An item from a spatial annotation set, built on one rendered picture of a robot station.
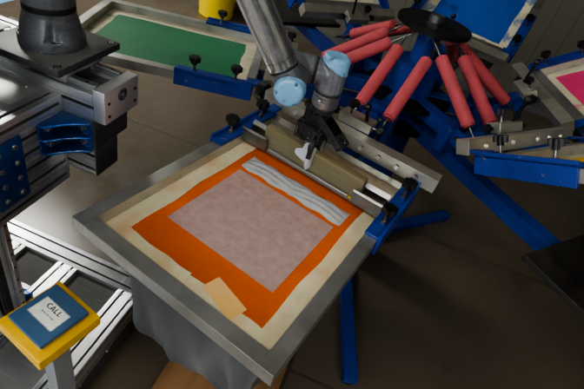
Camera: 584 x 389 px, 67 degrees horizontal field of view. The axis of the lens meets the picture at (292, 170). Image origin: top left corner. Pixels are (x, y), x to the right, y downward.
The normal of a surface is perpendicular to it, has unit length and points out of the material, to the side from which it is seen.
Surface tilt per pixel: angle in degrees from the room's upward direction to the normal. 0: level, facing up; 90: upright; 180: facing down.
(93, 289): 0
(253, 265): 0
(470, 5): 32
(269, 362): 0
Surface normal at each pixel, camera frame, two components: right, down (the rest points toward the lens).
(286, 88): -0.13, 0.58
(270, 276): 0.22, -0.77
